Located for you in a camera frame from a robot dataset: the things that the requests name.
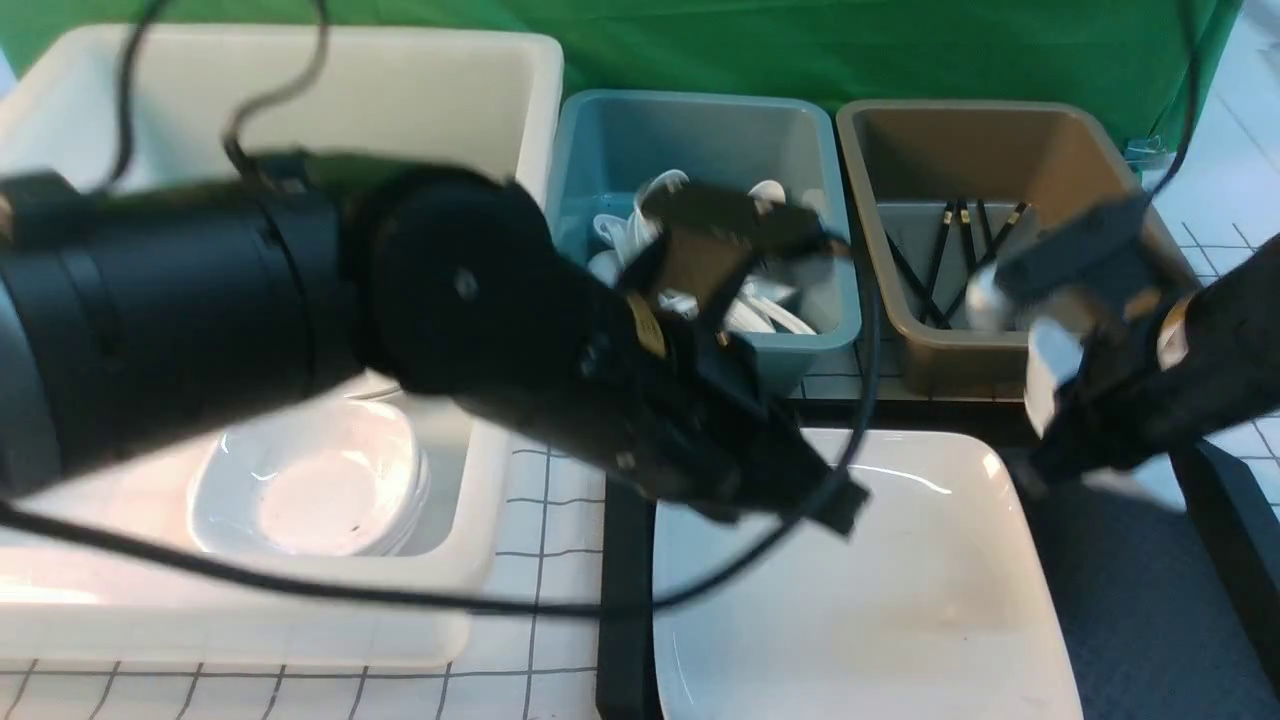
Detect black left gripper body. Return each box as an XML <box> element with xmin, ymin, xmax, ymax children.
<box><xmin>590</xmin><ymin>300</ymin><xmax>870</xmax><ymax>537</ymax></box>

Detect white square rice plate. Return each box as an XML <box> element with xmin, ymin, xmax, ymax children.
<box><xmin>654</xmin><ymin>430</ymin><xmax>1083</xmax><ymax>719</ymax></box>

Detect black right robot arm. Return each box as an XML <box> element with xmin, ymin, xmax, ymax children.
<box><xmin>1024</xmin><ymin>240</ymin><xmax>1277</xmax><ymax>484</ymax></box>

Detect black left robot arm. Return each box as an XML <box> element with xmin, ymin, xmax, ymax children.
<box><xmin>3</xmin><ymin>155</ymin><xmax>870</xmax><ymax>536</ymax></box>

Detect pile of white spoons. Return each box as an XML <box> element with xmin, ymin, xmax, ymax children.
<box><xmin>588</xmin><ymin>168</ymin><xmax>817</xmax><ymax>334</ymax></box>

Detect black chopsticks in bin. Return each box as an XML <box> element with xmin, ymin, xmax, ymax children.
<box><xmin>878</xmin><ymin>199</ymin><xmax>1038</xmax><ymax>331</ymax></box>

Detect blue plastic bin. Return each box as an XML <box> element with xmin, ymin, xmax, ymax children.
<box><xmin>547</xmin><ymin>90</ymin><xmax>861</xmax><ymax>398</ymax></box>

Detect white checked tablecloth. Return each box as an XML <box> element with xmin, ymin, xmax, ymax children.
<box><xmin>0</xmin><ymin>222</ymin><xmax>1280</xmax><ymax>720</ymax></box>

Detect brown plastic bin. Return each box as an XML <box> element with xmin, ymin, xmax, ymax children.
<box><xmin>835</xmin><ymin>100</ymin><xmax>1140</xmax><ymax>400</ymax></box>

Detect stacked small white dishes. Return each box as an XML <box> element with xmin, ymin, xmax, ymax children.
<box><xmin>188</xmin><ymin>400</ymin><xmax>431</xmax><ymax>557</ymax></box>

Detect large white plastic bin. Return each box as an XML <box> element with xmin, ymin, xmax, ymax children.
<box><xmin>3</xmin><ymin>24</ymin><xmax>564</xmax><ymax>670</ymax></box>

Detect black serving tray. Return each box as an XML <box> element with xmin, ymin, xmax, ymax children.
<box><xmin>593</xmin><ymin>398</ymin><xmax>1277</xmax><ymax>719</ymax></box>

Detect metal clip on backdrop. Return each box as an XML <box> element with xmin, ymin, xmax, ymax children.
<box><xmin>1123</xmin><ymin>135</ymin><xmax>1171</xmax><ymax>176</ymax></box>

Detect green backdrop cloth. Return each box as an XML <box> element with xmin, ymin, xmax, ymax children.
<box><xmin>0</xmin><ymin>0</ymin><xmax>1242</xmax><ymax>158</ymax></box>

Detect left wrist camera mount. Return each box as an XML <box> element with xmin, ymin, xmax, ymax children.
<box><xmin>617</xmin><ymin>179</ymin><xmax>847</xmax><ymax>329</ymax></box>

